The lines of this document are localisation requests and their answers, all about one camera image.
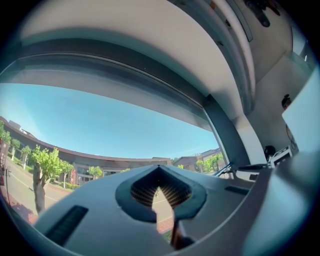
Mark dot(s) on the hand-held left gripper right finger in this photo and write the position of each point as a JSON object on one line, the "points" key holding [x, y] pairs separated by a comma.
{"points": [[215, 197]]}

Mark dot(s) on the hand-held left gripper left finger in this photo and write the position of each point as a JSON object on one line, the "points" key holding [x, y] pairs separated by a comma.
{"points": [[100, 215]]}

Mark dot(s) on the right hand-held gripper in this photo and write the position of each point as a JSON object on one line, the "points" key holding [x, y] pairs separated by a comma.
{"points": [[281, 157]]}

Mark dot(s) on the large window glass pane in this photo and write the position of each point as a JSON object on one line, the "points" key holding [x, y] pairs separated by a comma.
{"points": [[100, 130]]}

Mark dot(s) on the dark brown gabled building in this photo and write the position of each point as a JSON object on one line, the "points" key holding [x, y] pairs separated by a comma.
{"points": [[190, 160]]}

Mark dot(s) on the red vertical banner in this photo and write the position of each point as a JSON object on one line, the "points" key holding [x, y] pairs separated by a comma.
{"points": [[73, 176]]}

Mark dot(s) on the long grey building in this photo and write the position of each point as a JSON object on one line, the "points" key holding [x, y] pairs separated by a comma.
{"points": [[100, 162]]}

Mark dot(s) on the row of green street trees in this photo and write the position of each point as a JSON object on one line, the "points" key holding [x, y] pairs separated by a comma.
{"points": [[45, 160]]}

